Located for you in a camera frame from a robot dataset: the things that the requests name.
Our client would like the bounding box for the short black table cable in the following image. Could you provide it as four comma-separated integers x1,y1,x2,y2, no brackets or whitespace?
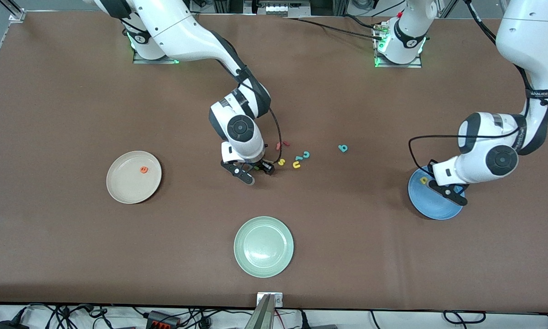
342,15,384,29

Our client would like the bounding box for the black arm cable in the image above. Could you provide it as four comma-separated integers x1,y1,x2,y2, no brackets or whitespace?
217,59,283,165
409,0,548,178

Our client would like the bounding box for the black orange power strip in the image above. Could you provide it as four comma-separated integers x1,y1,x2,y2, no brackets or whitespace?
146,311,181,329

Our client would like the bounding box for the blue round plate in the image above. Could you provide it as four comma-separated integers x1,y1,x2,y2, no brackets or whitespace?
408,165,465,220

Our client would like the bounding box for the grey connector box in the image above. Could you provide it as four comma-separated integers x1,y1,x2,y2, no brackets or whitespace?
255,0,311,18

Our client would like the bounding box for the beige round plate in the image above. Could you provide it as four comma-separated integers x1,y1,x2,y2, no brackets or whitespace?
106,151,162,204

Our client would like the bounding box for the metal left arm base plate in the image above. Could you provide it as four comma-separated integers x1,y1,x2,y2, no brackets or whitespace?
374,23,423,69

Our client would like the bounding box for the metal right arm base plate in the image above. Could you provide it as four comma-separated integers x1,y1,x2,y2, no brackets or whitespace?
133,54,182,64

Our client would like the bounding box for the long black table cable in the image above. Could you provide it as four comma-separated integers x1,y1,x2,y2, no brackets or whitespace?
283,17,384,41

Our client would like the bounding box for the aluminium profile post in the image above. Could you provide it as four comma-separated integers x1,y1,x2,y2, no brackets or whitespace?
244,295,277,329

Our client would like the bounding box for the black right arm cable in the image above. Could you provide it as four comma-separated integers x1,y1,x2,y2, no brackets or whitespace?
217,59,283,165

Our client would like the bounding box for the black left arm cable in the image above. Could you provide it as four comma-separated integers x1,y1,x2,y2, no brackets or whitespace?
409,0,548,178

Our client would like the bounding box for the green round plate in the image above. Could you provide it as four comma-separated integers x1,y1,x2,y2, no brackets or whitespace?
234,216,294,278

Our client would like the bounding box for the metal bracket plate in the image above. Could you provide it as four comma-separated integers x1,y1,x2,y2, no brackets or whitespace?
257,292,283,308

